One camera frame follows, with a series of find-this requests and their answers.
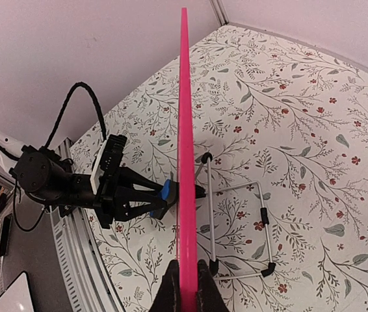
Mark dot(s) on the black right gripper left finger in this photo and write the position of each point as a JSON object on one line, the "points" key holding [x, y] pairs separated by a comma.
{"points": [[168, 297]]}

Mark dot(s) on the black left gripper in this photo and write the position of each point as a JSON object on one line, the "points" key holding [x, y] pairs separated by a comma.
{"points": [[47, 180]]}

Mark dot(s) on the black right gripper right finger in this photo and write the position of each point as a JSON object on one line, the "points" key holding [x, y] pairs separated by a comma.
{"points": [[208, 297]]}

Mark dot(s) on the blue whiteboard eraser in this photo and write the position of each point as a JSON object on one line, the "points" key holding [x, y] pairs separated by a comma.
{"points": [[169, 194]]}

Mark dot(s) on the pink framed whiteboard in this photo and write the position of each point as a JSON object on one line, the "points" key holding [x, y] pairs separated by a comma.
{"points": [[186, 220]]}

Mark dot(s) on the black stand foot left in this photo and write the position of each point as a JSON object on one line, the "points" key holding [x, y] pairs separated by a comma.
{"points": [[199, 192]]}

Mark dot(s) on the white laptop corner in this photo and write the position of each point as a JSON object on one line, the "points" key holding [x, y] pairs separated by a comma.
{"points": [[18, 297]]}

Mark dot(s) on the floral table mat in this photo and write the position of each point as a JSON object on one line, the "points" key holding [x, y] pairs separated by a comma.
{"points": [[295, 120]]}

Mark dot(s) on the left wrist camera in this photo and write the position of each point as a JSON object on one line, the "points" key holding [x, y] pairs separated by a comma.
{"points": [[107, 160]]}

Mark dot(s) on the front aluminium rail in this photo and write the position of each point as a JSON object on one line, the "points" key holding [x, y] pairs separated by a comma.
{"points": [[87, 281]]}

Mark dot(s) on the metal wire easel stand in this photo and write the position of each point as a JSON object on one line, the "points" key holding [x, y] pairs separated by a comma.
{"points": [[214, 263]]}

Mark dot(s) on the left aluminium frame post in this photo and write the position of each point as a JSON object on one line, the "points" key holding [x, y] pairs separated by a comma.
{"points": [[219, 11]]}

